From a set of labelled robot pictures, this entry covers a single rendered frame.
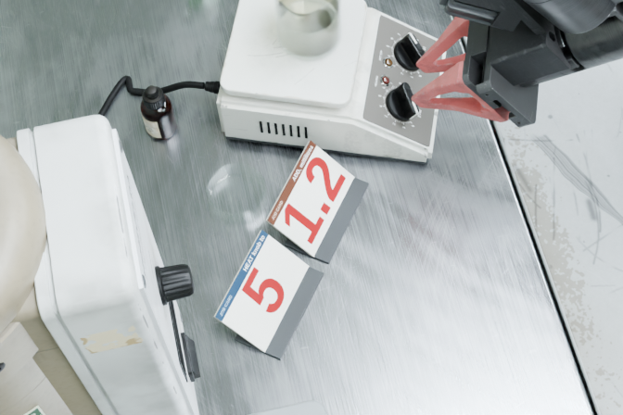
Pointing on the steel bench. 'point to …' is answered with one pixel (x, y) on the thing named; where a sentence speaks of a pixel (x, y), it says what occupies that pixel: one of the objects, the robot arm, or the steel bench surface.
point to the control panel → (387, 31)
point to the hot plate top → (231, 73)
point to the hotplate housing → (322, 117)
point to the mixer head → (85, 282)
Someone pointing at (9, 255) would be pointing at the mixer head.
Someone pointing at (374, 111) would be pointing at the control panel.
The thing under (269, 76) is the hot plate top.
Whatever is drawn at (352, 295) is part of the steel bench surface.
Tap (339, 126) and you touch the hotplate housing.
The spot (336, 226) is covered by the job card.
